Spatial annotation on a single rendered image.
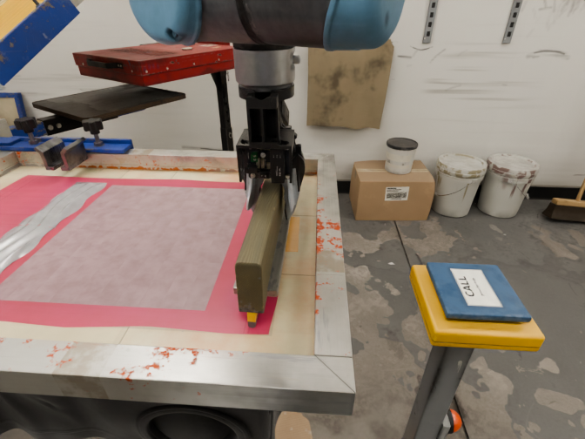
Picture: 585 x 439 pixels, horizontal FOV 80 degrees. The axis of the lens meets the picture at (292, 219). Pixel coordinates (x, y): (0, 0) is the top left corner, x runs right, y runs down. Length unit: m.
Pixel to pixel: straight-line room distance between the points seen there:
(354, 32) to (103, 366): 0.36
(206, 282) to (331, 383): 0.24
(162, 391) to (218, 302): 0.14
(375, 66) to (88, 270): 2.18
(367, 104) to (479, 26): 0.78
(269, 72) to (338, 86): 2.05
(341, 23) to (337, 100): 2.23
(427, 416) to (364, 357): 0.94
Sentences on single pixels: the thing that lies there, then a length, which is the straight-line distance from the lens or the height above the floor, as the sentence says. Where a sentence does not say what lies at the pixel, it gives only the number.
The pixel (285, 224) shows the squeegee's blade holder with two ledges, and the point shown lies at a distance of 0.56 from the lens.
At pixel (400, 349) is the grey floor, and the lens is 1.69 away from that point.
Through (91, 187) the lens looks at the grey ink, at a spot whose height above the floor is 0.96.
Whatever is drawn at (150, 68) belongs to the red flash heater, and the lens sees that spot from 1.52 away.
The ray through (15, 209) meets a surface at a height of 0.95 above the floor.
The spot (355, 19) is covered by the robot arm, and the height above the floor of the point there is 1.28.
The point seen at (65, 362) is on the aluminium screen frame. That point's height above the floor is 0.99.
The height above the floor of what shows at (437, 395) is 0.76.
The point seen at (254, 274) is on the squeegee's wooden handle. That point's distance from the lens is 0.38.
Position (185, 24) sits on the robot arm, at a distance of 0.33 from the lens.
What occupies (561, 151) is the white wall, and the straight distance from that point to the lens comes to 3.16.
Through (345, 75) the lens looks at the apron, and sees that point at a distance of 2.47.
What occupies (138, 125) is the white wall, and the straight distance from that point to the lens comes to 2.91.
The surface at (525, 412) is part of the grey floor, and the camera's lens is 1.71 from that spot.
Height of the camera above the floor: 1.29
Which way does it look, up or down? 32 degrees down
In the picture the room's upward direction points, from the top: straight up
